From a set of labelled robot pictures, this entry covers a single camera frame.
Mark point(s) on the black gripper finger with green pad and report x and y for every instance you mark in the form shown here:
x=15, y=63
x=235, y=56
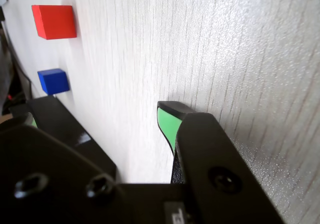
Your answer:
x=37, y=164
x=207, y=146

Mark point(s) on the blue cube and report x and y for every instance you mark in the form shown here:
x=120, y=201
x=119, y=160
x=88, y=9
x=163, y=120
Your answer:
x=56, y=83

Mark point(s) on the red cube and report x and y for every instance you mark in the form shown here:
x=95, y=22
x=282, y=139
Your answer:
x=57, y=22

